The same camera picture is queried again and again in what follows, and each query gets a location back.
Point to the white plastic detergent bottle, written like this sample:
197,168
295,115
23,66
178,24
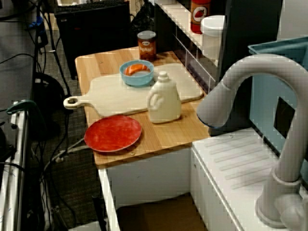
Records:
166,103

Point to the light blue bowl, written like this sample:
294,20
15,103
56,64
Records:
137,80

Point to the salmon nigiri sushi toy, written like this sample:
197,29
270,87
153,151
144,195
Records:
132,69

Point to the red round plate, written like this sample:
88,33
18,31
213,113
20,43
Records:
113,134

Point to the pale wooden cutting board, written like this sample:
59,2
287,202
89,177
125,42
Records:
113,96

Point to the white toy kitchen unit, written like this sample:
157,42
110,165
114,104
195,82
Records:
149,175

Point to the brown sauce jar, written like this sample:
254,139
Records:
146,48

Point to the white lidded plastic container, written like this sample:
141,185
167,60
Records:
211,41

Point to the tiled backsplash with shelf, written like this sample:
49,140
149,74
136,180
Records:
183,19

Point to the large black box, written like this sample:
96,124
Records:
96,31

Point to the red hot sauce bottle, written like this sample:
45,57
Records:
198,14

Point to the teal plastic bin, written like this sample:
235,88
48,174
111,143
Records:
264,96

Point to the grey toy faucet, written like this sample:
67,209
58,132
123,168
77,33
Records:
288,149

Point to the grey table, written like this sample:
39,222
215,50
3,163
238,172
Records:
14,72

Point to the dark upright post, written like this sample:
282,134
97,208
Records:
250,29

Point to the aluminium frame rail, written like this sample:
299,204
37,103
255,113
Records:
19,156

